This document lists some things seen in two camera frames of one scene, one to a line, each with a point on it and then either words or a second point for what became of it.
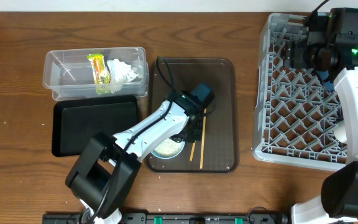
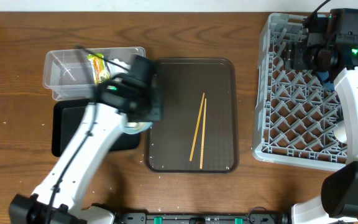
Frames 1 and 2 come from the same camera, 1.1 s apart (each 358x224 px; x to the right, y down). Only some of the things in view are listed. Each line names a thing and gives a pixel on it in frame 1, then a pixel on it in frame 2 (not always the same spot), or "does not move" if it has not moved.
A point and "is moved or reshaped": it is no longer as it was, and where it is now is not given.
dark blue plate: x=327 y=84 does not move
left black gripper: x=197 y=135 to x=153 y=115
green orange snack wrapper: x=100 y=74 does not move
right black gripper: x=294 y=53 does not move
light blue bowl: x=169 y=149 is moved or reshaped
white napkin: x=120 y=73 does not move
